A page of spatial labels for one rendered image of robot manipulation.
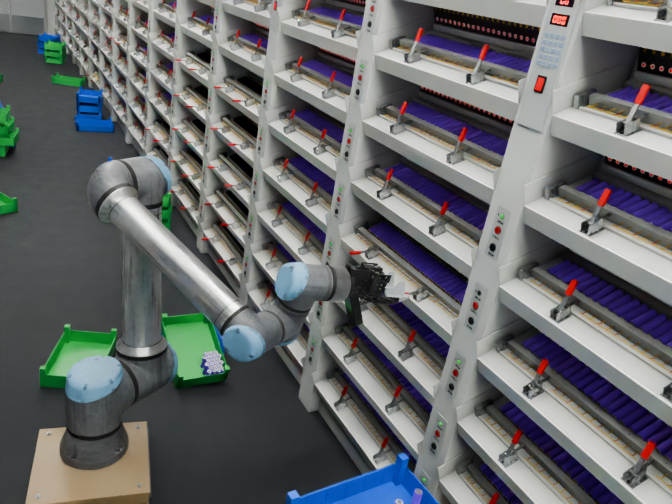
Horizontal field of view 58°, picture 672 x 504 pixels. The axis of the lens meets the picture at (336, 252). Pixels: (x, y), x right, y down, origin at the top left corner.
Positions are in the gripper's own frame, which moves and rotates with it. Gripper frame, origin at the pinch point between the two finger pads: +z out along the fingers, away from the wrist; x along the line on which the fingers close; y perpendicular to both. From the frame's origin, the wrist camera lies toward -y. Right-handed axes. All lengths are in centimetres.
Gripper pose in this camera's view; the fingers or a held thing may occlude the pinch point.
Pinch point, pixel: (401, 294)
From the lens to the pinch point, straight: 165.4
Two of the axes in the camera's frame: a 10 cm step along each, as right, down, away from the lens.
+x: -4.7, -4.3, 7.7
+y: 3.0, -9.0, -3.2
